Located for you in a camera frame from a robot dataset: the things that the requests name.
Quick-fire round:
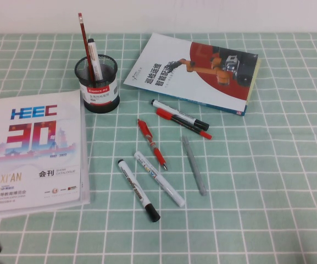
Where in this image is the red black pencil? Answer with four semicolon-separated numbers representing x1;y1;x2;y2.
77;12;96;83

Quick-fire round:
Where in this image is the black mesh pen holder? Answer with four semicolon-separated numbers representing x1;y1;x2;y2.
74;54;120;113

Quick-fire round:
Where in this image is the red gel pen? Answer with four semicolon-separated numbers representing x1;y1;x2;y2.
137;118;169;172

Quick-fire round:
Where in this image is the red black marker pen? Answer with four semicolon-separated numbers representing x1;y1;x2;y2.
155;107;213;140

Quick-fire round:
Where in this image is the grey pen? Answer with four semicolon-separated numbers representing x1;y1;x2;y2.
181;135;208;196

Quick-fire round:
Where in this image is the white HEEC catalogue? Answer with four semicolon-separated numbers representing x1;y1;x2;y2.
0;89;82;215

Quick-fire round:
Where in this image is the white HEEC catalogue book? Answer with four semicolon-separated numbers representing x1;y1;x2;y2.
0;88;92;223

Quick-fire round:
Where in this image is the thick white marker black cap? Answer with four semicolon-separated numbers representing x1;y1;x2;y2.
116;158;161;223

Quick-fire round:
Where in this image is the white marker with grey cap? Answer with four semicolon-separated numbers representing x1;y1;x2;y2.
87;38;104;81

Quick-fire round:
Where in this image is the all white paint marker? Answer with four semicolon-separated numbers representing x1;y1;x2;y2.
134;151;186;208

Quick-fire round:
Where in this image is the slim white marker black cap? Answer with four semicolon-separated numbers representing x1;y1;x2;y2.
151;99;210;131

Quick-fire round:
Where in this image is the white red robot book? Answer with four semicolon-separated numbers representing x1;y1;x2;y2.
123;32;262;117

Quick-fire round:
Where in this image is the green checked tablecloth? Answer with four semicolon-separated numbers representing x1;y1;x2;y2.
0;32;317;264

